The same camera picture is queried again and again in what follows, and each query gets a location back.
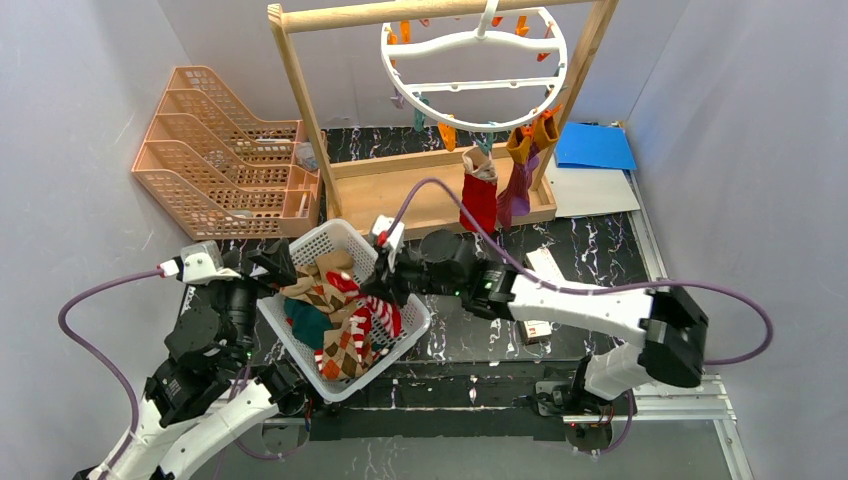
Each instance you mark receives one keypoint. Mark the blue folder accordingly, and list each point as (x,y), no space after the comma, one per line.
(594,147)

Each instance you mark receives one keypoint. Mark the orange front-left clothes peg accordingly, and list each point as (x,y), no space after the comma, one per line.
(448,135)

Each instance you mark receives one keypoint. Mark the white round clip hanger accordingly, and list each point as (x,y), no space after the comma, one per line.
(496,74)

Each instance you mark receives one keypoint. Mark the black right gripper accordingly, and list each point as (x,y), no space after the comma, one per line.
(391,273)

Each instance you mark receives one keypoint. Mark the wooden hanger rack stand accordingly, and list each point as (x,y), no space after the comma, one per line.
(358,192)

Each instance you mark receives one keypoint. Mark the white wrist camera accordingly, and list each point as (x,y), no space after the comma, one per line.
(198,264)
(387,235)

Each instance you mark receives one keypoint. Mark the white paper sheet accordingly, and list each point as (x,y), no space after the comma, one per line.
(583,192)

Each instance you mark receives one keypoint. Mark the teal left clothes peg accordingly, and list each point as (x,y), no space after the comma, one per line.
(419,116)

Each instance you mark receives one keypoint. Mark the purple sock with yellow cuff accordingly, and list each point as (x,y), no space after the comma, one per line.
(513,200)

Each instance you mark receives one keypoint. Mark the dark green sock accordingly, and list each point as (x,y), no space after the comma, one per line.
(308,324)

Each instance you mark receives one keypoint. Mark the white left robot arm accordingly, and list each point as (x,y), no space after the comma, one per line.
(206,393)

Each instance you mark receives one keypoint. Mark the red white striped sock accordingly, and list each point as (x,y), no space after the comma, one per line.
(347,352)
(374,311)

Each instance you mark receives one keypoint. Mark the lilac clothes peg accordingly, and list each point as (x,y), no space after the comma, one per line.
(397,99)

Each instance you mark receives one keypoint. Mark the argyle brown sock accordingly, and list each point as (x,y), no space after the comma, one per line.
(327,283)

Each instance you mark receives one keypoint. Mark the white card box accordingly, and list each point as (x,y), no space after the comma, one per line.
(542,263)

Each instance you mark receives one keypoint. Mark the peach plastic file organizer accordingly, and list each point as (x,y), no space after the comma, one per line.
(219,171)

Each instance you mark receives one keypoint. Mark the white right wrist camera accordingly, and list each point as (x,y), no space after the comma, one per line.
(387,235)

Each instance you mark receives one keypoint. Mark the orange front-centre clothes peg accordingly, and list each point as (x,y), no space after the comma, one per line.
(524,132)

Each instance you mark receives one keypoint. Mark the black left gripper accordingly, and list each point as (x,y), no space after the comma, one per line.
(263,276)

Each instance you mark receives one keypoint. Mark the small white printed box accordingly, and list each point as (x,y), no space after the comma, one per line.
(534,332)

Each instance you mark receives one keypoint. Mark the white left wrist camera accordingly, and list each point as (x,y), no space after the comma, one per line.
(198,264)

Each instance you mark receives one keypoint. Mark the orange front-right clothes peg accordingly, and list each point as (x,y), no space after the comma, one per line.
(549,113)

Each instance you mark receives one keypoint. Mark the teal clothes peg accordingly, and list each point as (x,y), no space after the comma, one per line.
(485,142)
(419,116)

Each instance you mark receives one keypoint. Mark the beige animal face sock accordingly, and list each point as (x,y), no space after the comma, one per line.
(479,190)

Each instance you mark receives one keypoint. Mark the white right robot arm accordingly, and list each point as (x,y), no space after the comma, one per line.
(662,328)

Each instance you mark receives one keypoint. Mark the teal front clothes peg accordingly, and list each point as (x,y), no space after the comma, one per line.
(485,142)

